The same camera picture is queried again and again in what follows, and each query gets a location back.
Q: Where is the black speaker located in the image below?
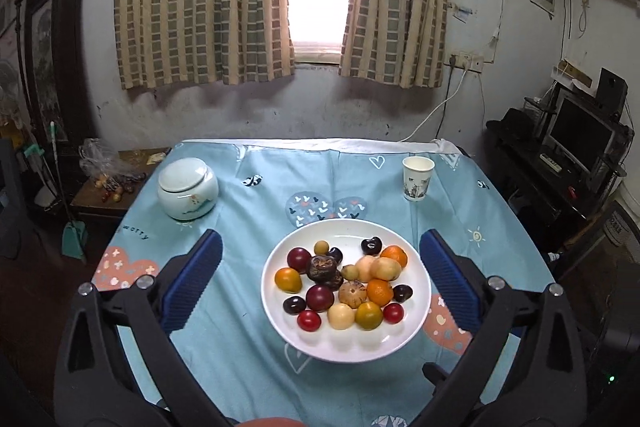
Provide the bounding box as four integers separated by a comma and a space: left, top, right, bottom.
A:
595, 68, 629, 118

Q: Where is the black hat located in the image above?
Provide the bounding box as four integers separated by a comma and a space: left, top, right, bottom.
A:
486, 108, 543, 142

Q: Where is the celadon ceramic jar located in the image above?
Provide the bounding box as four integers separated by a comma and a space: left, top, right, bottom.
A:
157, 172, 220, 222

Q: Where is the pale peach fruit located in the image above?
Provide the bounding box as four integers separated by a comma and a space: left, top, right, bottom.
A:
354, 255, 378, 283

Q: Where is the orange-yellow persimmon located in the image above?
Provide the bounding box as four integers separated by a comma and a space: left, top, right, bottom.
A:
274, 267, 304, 293

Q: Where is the clear plastic bag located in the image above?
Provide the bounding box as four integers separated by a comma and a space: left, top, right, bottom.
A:
79, 138, 133, 188

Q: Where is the dark red plum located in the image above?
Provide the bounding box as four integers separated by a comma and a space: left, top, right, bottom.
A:
305, 284, 335, 313
287, 247, 313, 273

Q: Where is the printed paper cup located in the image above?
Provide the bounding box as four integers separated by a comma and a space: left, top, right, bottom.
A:
402, 156, 435, 202

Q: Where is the white floor fan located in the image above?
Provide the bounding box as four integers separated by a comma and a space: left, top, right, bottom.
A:
602, 202, 640, 263

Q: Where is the dark wooden framed picture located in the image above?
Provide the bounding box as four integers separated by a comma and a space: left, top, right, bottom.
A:
22, 0, 96, 142

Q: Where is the black computer monitor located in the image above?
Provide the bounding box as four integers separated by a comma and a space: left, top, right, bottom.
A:
547, 96, 616, 172

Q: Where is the wooden side table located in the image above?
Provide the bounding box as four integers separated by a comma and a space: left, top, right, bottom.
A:
70, 148, 173, 228

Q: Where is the orange mandarin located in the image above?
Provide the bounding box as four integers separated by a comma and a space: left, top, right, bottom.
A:
366, 279, 394, 307
380, 245, 408, 269

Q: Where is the cardboard box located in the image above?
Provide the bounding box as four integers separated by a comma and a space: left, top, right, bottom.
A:
552, 59, 598, 95

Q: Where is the beige round pear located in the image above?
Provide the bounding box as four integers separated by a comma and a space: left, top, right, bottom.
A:
370, 257, 402, 282

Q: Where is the celadon jar lid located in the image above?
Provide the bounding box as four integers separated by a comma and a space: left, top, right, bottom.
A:
158, 158, 208, 195

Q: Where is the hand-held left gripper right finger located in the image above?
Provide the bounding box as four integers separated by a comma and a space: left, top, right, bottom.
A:
410, 228, 588, 427

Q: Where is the white power cable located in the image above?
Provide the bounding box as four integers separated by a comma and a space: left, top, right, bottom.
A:
397, 67, 471, 142

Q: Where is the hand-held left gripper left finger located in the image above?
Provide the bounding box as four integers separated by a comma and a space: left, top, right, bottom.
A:
52, 228, 236, 427

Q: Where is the striped tan round fruit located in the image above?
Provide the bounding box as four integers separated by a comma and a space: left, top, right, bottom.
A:
338, 281, 369, 309

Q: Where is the white oval plate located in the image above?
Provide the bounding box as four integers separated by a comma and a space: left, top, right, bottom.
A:
261, 219, 432, 363

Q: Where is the red stool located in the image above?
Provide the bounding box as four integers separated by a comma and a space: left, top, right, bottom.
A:
227, 416, 306, 427

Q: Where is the green-orange tangerine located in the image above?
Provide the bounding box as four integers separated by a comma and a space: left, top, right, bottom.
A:
354, 301, 384, 331

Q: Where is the black tv stand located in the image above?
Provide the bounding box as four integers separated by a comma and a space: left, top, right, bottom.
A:
487, 117, 628, 248

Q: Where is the pile of small brown fruits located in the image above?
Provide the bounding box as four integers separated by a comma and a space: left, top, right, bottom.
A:
95, 174, 136, 202

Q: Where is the light blue printed tablecloth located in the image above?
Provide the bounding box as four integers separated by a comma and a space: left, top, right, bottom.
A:
92, 138, 556, 427

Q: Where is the green broom and dustpan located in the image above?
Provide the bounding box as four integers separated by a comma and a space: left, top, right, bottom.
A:
50, 122, 90, 260

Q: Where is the white wall socket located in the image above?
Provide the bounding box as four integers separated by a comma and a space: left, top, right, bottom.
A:
447, 52, 484, 72

